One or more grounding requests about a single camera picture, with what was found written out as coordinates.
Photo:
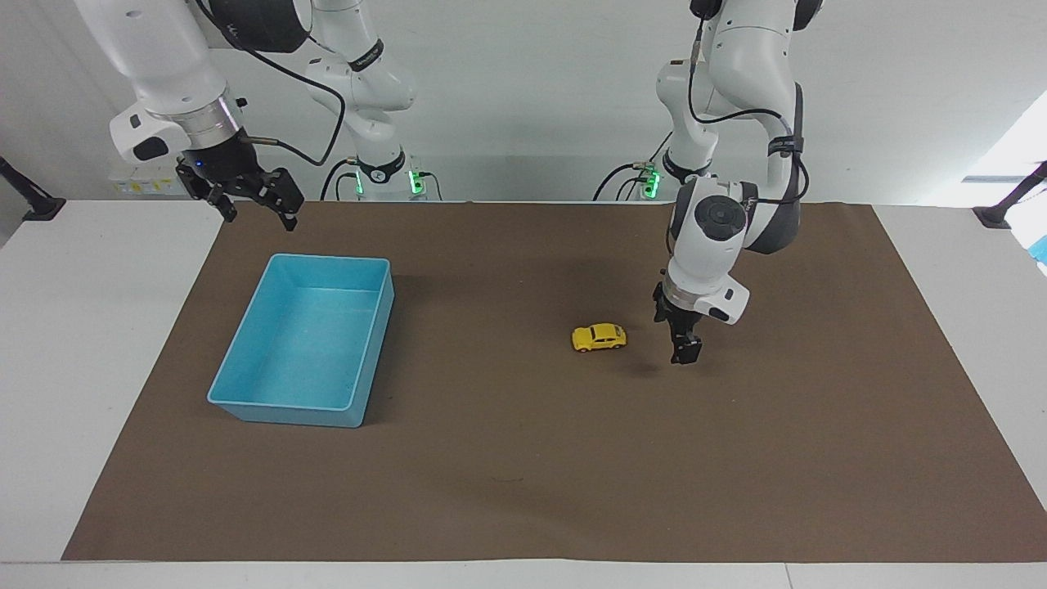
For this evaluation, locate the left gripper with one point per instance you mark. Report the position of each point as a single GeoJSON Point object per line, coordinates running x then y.
{"type": "Point", "coordinates": [672, 311]}

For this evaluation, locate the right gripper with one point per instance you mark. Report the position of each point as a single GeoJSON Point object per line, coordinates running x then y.
{"type": "Point", "coordinates": [217, 164]}

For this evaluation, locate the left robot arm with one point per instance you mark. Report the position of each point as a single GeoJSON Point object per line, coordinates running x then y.
{"type": "Point", "coordinates": [752, 57]}

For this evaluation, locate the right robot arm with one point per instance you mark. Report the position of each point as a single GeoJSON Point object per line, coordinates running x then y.
{"type": "Point", "coordinates": [164, 57]}

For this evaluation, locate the yellow toy beetle car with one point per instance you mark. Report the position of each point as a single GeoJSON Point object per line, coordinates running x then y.
{"type": "Point", "coordinates": [599, 337]}

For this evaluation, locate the white power strip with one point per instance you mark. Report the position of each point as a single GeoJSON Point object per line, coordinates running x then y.
{"type": "Point", "coordinates": [147, 184]}

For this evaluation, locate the light blue plastic bin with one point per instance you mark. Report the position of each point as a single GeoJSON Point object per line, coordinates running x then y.
{"type": "Point", "coordinates": [303, 343]}

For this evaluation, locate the black stand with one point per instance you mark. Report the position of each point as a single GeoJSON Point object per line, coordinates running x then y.
{"type": "Point", "coordinates": [37, 204]}
{"type": "Point", "coordinates": [1002, 213]}

